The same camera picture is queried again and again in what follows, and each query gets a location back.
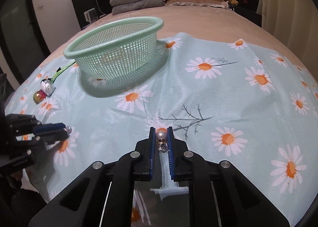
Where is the cream curtain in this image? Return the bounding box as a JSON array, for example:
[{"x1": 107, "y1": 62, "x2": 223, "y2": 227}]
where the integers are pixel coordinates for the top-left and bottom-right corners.
[{"x1": 261, "y1": 0, "x2": 317, "y2": 75}]

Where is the daisy print blue cloth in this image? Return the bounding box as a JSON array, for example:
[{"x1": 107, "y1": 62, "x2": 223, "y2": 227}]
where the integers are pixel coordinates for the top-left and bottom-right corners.
[{"x1": 5, "y1": 33, "x2": 317, "y2": 226}]

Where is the red green glass charm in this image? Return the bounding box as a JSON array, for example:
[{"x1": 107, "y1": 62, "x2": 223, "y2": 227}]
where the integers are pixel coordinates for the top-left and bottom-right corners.
[{"x1": 33, "y1": 90, "x2": 47, "y2": 104}]

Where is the dark frosted glass door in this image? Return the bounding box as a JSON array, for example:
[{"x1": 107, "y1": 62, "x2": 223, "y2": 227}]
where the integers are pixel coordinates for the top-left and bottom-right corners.
[{"x1": 1, "y1": 0, "x2": 51, "y2": 84}]

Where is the white watch green strap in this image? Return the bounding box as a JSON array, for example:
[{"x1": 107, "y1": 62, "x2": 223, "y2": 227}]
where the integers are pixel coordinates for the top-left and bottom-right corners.
[{"x1": 40, "y1": 60, "x2": 77, "y2": 97}]

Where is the pearl and bell charm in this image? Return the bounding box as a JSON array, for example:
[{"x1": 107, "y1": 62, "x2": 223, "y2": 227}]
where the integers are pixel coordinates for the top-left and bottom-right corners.
[{"x1": 155, "y1": 128, "x2": 168, "y2": 153}]

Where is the lower beige frilled pillow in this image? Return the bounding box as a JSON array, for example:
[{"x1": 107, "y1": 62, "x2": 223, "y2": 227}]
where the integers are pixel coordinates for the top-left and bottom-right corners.
[{"x1": 166, "y1": 0, "x2": 229, "y2": 9}]

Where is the lower grey folded blanket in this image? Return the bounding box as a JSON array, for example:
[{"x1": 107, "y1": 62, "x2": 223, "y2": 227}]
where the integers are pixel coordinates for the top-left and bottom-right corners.
[{"x1": 111, "y1": 0, "x2": 164, "y2": 15}]

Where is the black nightstand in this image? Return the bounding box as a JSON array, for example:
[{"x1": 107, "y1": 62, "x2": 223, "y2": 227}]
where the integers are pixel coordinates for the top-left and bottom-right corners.
[{"x1": 233, "y1": 7, "x2": 262, "y2": 27}]

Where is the green plastic mesh basket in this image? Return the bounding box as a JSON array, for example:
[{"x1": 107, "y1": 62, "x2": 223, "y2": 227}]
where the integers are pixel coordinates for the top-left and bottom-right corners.
[{"x1": 64, "y1": 16, "x2": 164, "y2": 79}]

